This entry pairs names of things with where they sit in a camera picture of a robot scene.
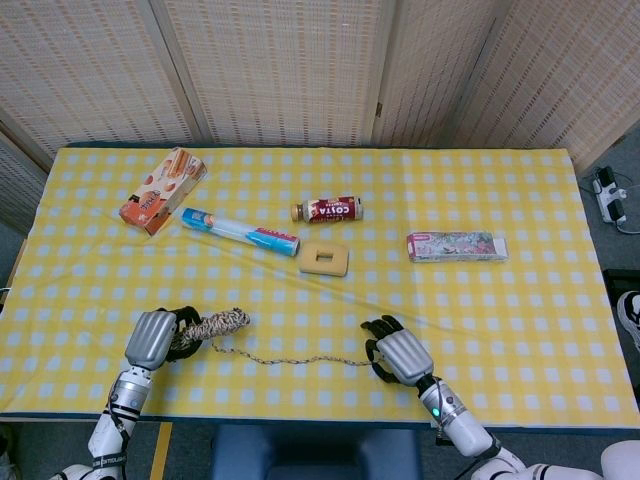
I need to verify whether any orange biscuit box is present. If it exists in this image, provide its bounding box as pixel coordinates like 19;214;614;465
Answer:
118;146;209;237

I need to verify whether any floral long carton box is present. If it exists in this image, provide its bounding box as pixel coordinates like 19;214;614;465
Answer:
406;230;509;264

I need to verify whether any white black sneaker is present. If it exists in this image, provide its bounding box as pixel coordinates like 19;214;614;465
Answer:
617;291;640;352

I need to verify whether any yellow checkered tablecloth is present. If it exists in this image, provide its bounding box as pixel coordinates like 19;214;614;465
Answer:
0;146;632;429

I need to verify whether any blue white plastic wrap roll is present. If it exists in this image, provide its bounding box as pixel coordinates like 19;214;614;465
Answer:
180;207;301;259

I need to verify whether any tan rectangular tape holder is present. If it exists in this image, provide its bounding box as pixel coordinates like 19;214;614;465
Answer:
298;240;351;278

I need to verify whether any white power strip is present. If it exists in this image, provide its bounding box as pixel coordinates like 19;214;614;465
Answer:
592;167;629;225

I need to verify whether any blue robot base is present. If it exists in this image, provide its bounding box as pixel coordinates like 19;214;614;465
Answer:
209;424;422;480

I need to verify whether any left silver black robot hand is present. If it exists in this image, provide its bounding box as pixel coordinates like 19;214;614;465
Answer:
123;305;206;370

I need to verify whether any black floor mat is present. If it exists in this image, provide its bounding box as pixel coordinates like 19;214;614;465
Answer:
602;269;640;307

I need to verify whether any Costa coffee bottle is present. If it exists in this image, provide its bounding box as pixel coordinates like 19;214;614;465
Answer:
291;196;365;225

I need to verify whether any braided rope bundle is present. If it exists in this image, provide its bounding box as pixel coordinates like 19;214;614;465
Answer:
174;307;381;367

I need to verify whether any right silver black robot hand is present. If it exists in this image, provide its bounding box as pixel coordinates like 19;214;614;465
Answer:
360;314;435;387

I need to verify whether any bamboo folding screen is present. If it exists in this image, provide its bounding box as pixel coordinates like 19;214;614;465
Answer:
0;0;640;236

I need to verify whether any yellow floor tape strip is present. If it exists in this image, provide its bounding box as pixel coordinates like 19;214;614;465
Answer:
149;422;174;480

